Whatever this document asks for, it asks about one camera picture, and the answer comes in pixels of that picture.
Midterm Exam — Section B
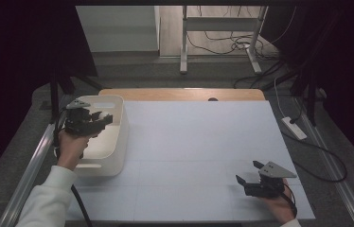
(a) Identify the white power strip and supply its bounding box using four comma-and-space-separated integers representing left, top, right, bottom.
281, 116, 308, 141

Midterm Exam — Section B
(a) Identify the person's left hand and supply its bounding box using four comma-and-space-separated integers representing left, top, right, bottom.
56, 129, 91, 172

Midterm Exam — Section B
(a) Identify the aluminium rail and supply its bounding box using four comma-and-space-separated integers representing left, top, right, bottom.
0, 107, 72, 227
292, 96, 354, 227

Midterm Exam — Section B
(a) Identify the tangle of black cables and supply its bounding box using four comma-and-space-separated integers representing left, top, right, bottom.
186, 5, 282, 61

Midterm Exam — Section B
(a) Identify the white plastic storage bin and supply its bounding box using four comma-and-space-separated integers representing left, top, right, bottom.
53, 95, 131, 178

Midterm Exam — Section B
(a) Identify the dark curtain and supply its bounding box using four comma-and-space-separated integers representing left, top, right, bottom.
259, 0, 354, 178
0, 0, 98, 190

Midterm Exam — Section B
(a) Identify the person's right hand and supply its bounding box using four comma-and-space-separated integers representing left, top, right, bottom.
260, 179, 298, 223

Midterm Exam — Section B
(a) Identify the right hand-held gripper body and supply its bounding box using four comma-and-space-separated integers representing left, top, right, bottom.
244, 161, 298, 200

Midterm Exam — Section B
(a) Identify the black stand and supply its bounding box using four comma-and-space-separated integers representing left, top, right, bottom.
41, 67, 105, 125
290, 70, 328, 127

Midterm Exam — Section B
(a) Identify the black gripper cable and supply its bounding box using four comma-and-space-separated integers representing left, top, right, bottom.
282, 182, 299, 218
52, 107, 94, 227

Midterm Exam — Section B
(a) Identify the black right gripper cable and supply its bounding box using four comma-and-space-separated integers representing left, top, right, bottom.
282, 182, 299, 218

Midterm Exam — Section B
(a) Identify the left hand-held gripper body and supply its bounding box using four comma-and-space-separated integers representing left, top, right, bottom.
63, 98, 107, 137

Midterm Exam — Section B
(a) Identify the wooden table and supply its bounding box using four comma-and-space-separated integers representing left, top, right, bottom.
98, 88, 266, 102

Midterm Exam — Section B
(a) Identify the black power strip cable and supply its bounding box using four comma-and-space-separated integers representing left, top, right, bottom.
280, 131, 348, 183

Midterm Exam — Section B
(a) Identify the white metal desk frame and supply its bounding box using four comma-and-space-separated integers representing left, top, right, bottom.
179, 5, 269, 75

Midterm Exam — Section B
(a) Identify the white cabinet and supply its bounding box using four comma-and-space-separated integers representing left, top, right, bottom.
75, 5, 161, 53

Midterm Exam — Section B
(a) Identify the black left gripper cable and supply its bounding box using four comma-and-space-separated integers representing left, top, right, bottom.
52, 107, 94, 227

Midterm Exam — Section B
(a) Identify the thin white cable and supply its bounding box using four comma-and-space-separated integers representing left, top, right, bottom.
274, 77, 286, 119

